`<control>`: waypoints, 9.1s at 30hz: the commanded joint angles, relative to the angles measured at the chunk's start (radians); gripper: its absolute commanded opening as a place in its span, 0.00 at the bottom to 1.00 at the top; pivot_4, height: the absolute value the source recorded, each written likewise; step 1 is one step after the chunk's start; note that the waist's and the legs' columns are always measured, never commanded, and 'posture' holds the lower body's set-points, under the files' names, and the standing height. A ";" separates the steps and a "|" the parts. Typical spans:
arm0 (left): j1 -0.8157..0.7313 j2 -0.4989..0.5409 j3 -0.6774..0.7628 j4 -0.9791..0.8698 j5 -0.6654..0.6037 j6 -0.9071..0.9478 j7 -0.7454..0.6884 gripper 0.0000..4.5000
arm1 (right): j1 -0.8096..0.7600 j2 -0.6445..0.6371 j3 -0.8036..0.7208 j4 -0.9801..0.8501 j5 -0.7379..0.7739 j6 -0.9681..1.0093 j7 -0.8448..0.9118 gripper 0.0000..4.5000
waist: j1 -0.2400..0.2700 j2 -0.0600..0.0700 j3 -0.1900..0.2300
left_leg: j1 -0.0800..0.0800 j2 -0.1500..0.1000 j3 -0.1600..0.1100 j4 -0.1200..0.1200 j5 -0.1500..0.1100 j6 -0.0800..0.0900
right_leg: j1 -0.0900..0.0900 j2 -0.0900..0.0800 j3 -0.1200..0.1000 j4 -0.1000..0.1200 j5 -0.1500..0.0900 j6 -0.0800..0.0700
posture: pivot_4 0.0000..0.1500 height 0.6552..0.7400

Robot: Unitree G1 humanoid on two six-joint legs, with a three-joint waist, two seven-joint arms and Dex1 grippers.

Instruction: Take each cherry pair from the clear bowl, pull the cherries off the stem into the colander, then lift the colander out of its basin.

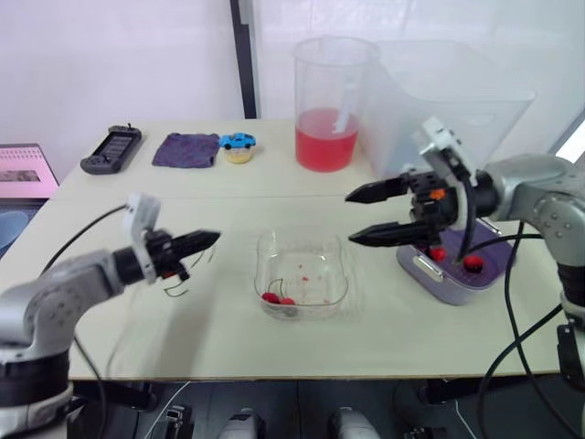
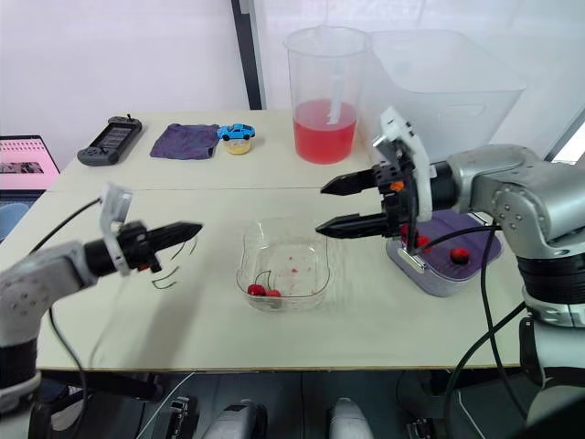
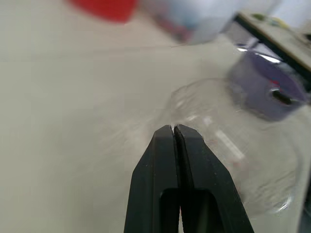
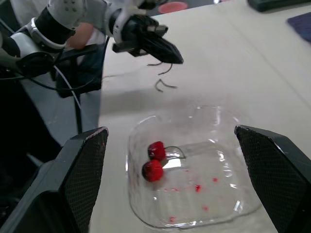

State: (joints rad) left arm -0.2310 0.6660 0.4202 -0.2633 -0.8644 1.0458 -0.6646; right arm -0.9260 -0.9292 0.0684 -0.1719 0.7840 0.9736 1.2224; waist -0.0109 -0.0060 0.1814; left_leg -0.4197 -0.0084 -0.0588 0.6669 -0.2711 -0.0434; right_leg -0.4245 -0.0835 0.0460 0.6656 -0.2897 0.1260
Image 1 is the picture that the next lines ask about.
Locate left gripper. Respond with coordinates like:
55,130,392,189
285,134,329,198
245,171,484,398
145,230,191,283

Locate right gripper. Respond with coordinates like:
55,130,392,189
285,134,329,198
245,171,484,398
345,168,459,250

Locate clear bowl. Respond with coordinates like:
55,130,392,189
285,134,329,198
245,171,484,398
254,228,351,323

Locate grey basin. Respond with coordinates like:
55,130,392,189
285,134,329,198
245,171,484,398
396,218,518,306

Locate purple colander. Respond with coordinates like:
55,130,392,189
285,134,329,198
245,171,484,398
412,226,514,289

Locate clear jug with red liquid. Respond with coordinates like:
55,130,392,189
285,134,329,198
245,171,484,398
292,37,380,174

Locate purple cloth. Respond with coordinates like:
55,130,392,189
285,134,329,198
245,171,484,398
151,132,220,170

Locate black game controller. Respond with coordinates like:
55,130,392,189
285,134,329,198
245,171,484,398
80,123,144,176

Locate clear plastic bin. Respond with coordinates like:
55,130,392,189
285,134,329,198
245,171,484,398
360,39,536,180

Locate blue toy car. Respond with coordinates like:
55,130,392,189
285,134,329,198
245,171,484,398
218,132,258,151

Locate pink desk calendar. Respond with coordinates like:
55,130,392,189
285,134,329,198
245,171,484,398
0,144,61,200

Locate robot body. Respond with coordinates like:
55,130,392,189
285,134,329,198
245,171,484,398
219,406,381,439

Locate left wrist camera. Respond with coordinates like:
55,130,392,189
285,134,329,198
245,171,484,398
123,192,162,281

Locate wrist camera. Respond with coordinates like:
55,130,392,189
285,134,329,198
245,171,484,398
410,116,479,187
123,192,162,281

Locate black cable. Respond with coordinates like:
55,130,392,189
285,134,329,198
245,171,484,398
456,177,585,439
39,203,130,278

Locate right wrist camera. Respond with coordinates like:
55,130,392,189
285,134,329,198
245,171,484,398
410,116,479,187

